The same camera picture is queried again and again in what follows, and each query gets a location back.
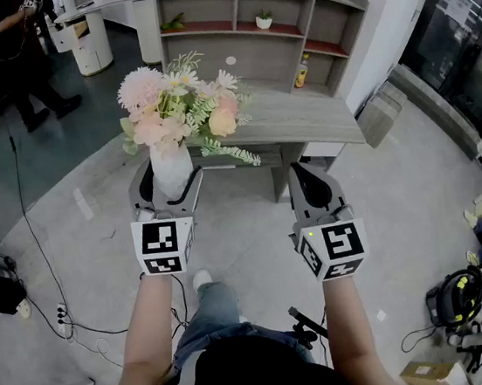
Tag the person's left forearm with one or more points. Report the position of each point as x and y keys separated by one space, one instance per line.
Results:
x=149 y=331

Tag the green leafy plant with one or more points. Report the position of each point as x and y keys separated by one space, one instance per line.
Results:
x=174 y=23

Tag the pink flowers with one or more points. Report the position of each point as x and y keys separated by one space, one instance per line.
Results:
x=161 y=123

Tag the person's blue jeans leg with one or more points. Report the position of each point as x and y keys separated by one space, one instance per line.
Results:
x=213 y=314

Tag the person's black shirt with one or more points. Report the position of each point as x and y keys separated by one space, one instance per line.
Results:
x=257 y=379

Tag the white round drawer cabinet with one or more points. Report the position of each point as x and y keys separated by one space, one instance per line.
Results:
x=89 y=44

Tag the grey cardboard box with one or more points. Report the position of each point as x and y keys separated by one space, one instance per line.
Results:
x=382 y=113

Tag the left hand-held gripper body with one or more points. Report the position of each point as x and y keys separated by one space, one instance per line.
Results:
x=164 y=245

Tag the brown cardboard box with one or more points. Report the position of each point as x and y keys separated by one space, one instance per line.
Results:
x=428 y=373

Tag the grey wooden shelf unit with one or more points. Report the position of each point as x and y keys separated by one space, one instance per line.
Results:
x=267 y=58

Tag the black folding stand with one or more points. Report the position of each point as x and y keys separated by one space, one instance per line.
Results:
x=305 y=326

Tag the small plant in white pot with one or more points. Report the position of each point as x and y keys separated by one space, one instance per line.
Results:
x=263 y=20

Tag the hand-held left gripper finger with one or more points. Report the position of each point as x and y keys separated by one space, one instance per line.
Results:
x=194 y=186
x=139 y=191

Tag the white curved counter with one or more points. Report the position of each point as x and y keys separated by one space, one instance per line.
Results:
x=128 y=8

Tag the person's right forearm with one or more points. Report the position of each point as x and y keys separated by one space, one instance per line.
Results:
x=347 y=327

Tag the grey wooden table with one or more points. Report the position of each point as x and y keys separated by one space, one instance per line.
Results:
x=301 y=117

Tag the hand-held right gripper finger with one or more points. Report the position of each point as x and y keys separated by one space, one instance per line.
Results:
x=297 y=193
x=334 y=194

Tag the person's white shoe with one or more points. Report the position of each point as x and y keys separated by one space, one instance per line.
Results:
x=201 y=278

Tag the white power strip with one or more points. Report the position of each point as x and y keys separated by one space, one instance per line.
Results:
x=62 y=320

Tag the black and yellow vacuum cleaner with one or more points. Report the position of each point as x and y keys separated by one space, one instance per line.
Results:
x=455 y=297

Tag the yellow drink bottle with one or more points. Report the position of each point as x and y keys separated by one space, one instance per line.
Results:
x=302 y=74

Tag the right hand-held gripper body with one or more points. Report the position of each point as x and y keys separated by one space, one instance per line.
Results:
x=336 y=245

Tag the glass door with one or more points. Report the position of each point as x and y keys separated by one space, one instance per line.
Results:
x=458 y=35

